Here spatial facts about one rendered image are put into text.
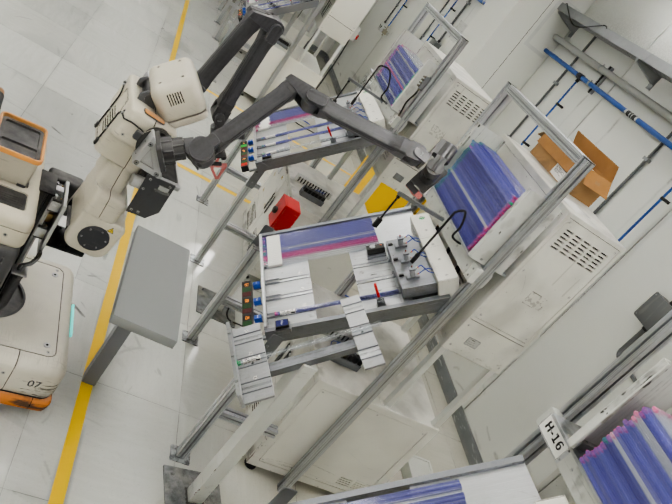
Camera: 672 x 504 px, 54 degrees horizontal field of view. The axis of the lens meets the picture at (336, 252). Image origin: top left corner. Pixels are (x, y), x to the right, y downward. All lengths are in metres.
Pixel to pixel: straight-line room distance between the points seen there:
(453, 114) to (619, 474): 2.48
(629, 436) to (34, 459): 1.95
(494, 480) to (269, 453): 1.28
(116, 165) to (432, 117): 2.00
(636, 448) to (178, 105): 1.58
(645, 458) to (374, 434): 1.50
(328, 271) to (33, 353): 2.09
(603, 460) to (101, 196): 1.68
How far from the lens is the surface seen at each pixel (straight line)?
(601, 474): 1.77
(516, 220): 2.40
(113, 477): 2.75
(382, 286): 2.63
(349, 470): 3.13
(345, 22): 6.89
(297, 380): 2.35
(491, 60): 5.66
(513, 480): 1.98
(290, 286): 2.71
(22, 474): 2.62
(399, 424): 2.95
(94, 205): 2.34
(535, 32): 5.72
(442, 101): 3.75
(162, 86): 2.16
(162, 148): 2.07
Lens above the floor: 2.05
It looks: 23 degrees down
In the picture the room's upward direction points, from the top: 39 degrees clockwise
